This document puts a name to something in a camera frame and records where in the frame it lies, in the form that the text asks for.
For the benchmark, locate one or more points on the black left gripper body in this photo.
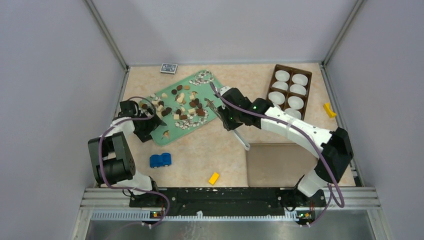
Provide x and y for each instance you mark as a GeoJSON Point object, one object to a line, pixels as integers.
{"type": "Point", "coordinates": [146, 126]}

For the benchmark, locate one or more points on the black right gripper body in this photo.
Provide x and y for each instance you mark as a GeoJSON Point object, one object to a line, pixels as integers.
{"type": "Point", "coordinates": [231, 118]}

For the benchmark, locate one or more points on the metal tweezers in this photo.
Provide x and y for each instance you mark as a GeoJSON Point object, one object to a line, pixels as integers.
{"type": "Point", "coordinates": [224, 114]}

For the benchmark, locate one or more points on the green plastic tray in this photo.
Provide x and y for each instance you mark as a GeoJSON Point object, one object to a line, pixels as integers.
{"type": "Point", "coordinates": [183, 106]}

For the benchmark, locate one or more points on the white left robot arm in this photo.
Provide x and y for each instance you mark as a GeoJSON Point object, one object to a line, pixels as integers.
{"type": "Point", "coordinates": [111, 158]}

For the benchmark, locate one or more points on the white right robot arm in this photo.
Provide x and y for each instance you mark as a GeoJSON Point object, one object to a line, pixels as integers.
{"type": "Point", "coordinates": [332, 148]}

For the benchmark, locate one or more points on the brown chocolate box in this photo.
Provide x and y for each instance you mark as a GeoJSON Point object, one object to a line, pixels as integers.
{"type": "Point", "coordinates": [283, 87]}

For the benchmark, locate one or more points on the blue toy car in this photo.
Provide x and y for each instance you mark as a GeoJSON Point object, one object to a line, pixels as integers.
{"type": "Point", "coordinates": [160, 160]}

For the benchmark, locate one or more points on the white cup lower left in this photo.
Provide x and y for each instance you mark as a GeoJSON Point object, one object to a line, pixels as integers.
{"type": "Point", "coordinates": [276, 97]}

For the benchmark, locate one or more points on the white cup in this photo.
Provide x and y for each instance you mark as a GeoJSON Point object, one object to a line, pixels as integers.
{"type": "Point", "coordinates": [298, 89]}
{"type": "Point", "coordinates": [295, 102]}
{"type": "Point", "coordinates": [282, 75]}
{"type": "Point", "coordinates": [276, 97]}
{"type": "Point", "coordinates": [300, 79]}
{"type": "Point", "coordinates": [294, 113]}

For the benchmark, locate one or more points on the tan box lid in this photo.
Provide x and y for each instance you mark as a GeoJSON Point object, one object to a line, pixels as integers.
{"type": "Point", "coordinates": [271, 165]}

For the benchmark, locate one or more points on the yellow block front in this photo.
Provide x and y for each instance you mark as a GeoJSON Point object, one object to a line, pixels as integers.
{"type": "Point", "coordinates": [213, 178]}

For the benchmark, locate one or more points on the yellow block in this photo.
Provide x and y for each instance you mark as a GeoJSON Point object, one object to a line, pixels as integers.
{"type": "Point", "coordinates": [329, 111]}
{"type": "Point", "coordinates": [213, 178]}

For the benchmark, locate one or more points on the white cup bottom right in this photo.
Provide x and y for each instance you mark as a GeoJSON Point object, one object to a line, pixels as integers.
{"type": "Point", "coordinates": [294, 113]}

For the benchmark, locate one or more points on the playing card deck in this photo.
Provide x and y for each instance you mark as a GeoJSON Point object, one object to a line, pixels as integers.
{"type": "Point", "coordinates": [168, 68]}

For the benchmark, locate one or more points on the white cup lower right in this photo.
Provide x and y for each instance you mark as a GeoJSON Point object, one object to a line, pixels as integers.
{"type": "Point", "coordinates": [295, 102]}

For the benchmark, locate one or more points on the white cup top left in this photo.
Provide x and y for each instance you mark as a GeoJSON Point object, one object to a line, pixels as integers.
{"type": "Point", "coordinates": [282, 75]}

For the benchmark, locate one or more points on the white cup middle right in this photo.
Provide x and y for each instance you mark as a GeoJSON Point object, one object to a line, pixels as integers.
{"type": "Point", "coordinates": [298, 89]}

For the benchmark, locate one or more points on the white cup top right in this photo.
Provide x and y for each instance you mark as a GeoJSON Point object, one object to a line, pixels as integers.
{"type": "Point", "coordinates": [300, 79]}

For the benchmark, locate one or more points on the yellow block right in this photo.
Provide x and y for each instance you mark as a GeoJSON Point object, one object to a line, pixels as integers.
{"type": "Point", "coordinates": [329, 111]}

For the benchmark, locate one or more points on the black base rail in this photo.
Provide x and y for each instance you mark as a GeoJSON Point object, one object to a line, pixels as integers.
{"type": "Point", "coordinates": [229, 201]}

